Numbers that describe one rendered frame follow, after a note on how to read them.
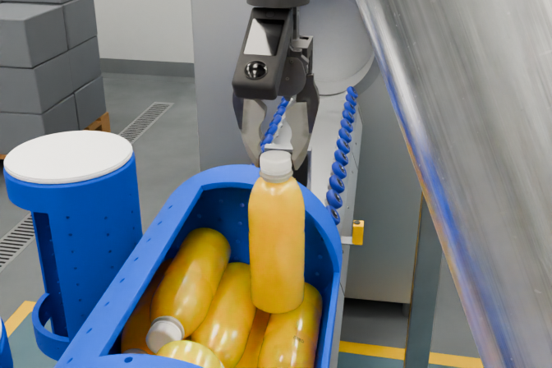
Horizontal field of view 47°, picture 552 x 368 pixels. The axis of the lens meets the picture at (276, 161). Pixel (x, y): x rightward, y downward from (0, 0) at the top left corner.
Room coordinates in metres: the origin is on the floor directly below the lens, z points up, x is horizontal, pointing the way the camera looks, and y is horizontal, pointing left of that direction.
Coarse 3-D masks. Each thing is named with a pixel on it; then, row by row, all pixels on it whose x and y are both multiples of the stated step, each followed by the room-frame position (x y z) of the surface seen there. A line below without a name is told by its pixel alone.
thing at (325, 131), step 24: (336, 96) 2.01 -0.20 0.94; (336, 120) 1.82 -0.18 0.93; (360, 120) 1.98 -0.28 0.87; (288, 144) 1.63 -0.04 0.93; (312, 144) 1.63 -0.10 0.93; (336, 144) 1.63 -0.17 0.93; (360, 144) 1.83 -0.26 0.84; (312, 168) 1.47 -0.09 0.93; (312, 192) 1.34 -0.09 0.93; (336, 312) 0.96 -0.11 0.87; (336, 336) 0.91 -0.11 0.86; (336, 360) 0.86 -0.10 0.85
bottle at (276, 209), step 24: (264, 192) 0.69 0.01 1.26; (288, 192) 0.69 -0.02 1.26; (264, 216) 0.68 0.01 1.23; (288, 216) 0.68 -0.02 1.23; (264, 240) 0.68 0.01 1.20; (288, 240) 0.68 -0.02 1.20; (264, 264) 0.67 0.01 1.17; (288, 264) 0.67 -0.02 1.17; (264, 288) 0.68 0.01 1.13; (288, 288) 0.67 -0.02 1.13
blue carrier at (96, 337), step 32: (192, 192) 0.76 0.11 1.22; (224, 192) 0.83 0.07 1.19; (160, 224) 0.70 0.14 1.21; (192, 224) 0.83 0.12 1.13; (224, 224) 0.83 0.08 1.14; (320, 224) 0.75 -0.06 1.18; (160, 256) 0.60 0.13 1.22; (320, 256) 0.81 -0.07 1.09; (128, 288) 0.55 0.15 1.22; (320, 288) 0.80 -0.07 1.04; (96, 320) 0.51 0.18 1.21; (64, 352) 0.50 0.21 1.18; (96, 352) 0.45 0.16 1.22; (320, 352) 0.65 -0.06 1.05
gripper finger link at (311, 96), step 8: (312, 72) 0.71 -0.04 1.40; (312, 80) 0.70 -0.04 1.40; (304, 88) 0.70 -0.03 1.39; (312, 88) 0.70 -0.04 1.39; (304, 96) 0.70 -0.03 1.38; (312, 96) 0.70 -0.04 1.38; (312, 104) 0.70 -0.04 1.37; (312, 112) 0.70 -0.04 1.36; (312, 120) 0.70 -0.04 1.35; (312, 128) 0.70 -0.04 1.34
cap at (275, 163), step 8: (264, 152) 0.72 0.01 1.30; (272, 152) 0.72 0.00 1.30; (280, 152) 0.72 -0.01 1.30; (264, 160) 0.70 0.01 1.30; (272, 160) 0.69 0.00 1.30; (280, 160) 0.69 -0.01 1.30; (288, 160) 0.70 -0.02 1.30; (264, 168) 0.69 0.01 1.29; (272, 168) 0.69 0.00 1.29; (280, 168) 0.69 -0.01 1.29; (288, 168) 0.70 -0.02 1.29
